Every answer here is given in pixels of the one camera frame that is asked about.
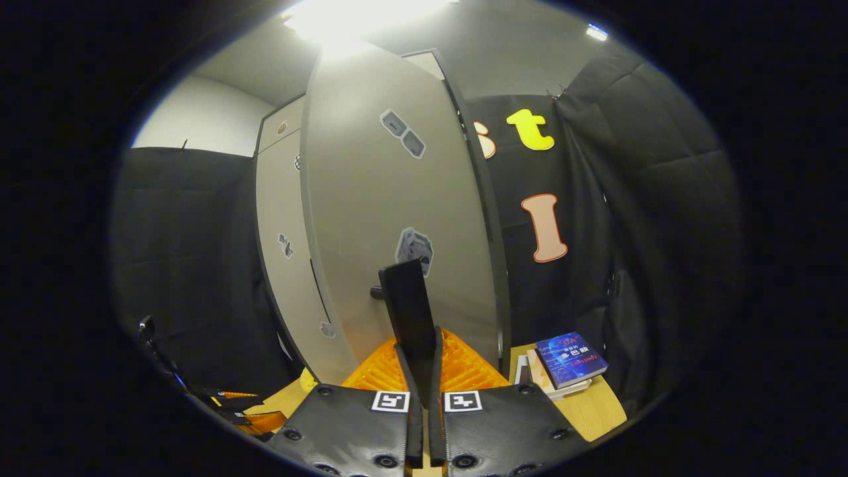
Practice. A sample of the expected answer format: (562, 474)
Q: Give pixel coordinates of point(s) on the blue book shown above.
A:
(570, 361)

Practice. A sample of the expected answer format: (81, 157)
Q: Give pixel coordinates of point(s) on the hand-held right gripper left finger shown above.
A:
(416, 430)

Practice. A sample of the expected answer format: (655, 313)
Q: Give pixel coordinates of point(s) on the small ceiling light panel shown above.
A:
(596, 31)

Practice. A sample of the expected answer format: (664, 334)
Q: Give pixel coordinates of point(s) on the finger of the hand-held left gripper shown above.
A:
(265, 423)
(238, 396)

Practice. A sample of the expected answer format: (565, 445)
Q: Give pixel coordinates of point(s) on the large ceiling light panel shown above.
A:
(358, 16)

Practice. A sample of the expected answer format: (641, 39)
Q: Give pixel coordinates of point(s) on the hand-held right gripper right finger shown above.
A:
(436, 424)

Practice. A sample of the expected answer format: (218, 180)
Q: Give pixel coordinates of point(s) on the black backdrop cloth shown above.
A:
(185, 265)
(662, 232)

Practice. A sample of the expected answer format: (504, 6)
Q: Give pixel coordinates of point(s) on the white book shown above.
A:
(538, 374)

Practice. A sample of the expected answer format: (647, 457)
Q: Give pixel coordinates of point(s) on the grey shoe cabinet door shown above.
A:
(358, 199)
(278, 199)

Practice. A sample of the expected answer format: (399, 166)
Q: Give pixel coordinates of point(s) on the grey double-door shoe cabinet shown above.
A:
(490, 205)

